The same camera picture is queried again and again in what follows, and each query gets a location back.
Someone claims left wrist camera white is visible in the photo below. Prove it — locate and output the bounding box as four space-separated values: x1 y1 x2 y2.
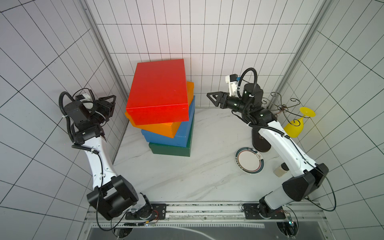
75 94 92 102

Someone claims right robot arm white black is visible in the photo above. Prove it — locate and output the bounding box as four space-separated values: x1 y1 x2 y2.
207 84 329 219

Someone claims small jar black lid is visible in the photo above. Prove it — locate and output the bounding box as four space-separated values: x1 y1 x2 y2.
274 163 289 178

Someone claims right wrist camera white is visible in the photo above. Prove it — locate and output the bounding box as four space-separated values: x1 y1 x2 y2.
225 74 240 97

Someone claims red shoebox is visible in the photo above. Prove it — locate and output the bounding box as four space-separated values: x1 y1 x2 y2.
126 59 189 126

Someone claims white plate striped rim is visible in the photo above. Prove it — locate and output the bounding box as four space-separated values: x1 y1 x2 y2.
235 147 265 174

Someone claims green shoebox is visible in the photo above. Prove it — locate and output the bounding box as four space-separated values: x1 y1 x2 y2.
149 119 195 157

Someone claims yellow plastic wine glass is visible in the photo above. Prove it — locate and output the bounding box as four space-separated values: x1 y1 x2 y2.
284 107 316 138

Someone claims blue shoebox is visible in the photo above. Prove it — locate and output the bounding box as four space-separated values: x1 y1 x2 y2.
141 97 195 148

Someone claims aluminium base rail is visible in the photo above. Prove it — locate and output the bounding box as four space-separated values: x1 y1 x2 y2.
85 202 327 229

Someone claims metal wire cup stand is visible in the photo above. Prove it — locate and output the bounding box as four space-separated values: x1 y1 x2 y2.
249 92 301 153

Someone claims orange shoebox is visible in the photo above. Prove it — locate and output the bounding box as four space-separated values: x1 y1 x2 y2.
125 82 194 139

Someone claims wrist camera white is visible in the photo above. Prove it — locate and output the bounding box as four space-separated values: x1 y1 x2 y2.
75 94 92 102
225 74 240 97

